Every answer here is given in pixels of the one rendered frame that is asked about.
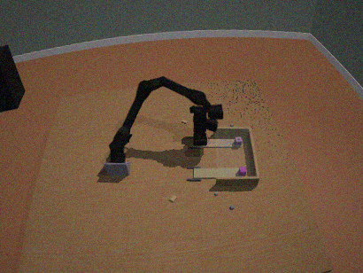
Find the tan strip with blue dots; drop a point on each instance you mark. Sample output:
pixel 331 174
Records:
pixel 210 143

